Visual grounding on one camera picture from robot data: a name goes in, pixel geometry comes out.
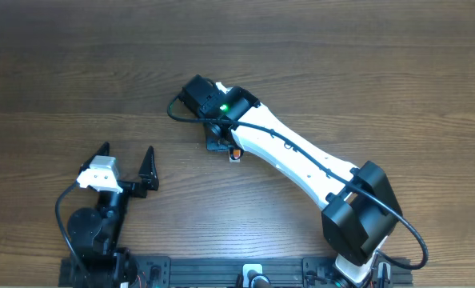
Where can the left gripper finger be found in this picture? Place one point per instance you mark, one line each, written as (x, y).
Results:
(99, 152)
(150, 173)

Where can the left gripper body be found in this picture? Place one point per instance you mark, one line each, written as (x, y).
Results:
(134, 189)

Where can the orange cube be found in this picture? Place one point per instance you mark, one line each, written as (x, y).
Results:
(237, 152)

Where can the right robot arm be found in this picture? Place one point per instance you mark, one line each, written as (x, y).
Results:
(289, 166)

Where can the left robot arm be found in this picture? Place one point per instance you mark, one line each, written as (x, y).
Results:
(85, 230)

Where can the white cube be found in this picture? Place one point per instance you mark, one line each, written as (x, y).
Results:
(235, 160)

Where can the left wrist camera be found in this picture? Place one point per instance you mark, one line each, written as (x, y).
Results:
(99, 174)

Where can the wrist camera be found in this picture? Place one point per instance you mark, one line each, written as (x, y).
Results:
(99, 174)
(221, 87)

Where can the mounting rail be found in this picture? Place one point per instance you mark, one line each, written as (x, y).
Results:
(205, 272)

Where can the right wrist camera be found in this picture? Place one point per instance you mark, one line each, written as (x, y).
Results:
(221, 87)

